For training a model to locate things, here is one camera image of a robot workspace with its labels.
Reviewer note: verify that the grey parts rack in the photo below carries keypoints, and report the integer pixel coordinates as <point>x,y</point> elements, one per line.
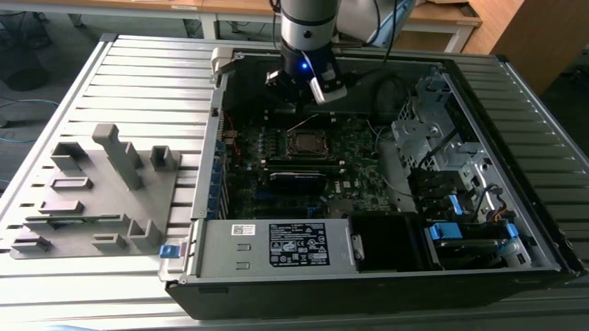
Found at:
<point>106,207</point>

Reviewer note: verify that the silver metal drive cage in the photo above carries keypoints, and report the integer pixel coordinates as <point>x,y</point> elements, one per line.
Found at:
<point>409,131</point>

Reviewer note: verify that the black plastic fan housing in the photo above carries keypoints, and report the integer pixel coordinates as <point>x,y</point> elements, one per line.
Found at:
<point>386,245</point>

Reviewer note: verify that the grey power supply unit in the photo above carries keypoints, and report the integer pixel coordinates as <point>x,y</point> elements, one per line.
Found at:
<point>217,248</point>

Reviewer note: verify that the dark chipset heatsink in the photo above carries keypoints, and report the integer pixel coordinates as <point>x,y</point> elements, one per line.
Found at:
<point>341,205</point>

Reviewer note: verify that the silver CPU green board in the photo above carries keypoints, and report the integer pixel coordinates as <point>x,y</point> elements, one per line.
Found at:
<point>309,143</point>

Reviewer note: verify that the wooden cabinet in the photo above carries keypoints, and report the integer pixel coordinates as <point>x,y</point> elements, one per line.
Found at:
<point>543,41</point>

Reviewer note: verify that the black hard disk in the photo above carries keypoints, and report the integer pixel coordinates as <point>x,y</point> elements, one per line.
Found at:
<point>465,253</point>

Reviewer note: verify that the black graphics card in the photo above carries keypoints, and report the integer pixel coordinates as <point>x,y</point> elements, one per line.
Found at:
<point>297,186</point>

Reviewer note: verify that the black PC case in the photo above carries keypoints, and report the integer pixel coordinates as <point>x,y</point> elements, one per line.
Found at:
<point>322,300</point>

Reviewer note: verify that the round black bin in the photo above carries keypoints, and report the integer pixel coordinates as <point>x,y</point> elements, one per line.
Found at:
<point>26,79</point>

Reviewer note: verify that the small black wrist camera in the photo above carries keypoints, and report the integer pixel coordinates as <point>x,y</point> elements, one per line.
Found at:
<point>276,78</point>

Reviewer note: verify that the green RAM stick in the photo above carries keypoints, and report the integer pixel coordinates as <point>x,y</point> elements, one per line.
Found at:
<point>69,222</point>

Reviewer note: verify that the black RAM slot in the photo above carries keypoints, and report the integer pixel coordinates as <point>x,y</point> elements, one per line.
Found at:
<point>281,169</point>
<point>281,161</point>

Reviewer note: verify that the silver port block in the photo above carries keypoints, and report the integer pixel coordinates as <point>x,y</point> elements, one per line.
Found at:
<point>230,135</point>

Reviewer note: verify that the silver white wrist camera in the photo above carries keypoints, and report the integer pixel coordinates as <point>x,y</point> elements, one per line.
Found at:
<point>329,93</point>

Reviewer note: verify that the green motherboard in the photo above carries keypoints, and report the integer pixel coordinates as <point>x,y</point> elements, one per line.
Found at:
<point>368,172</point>

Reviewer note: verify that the blue case latch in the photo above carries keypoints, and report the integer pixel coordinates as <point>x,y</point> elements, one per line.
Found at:
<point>169,251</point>

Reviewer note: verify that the wooden desk white frame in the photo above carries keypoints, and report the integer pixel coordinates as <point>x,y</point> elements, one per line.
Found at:
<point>93,3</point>
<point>441,17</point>

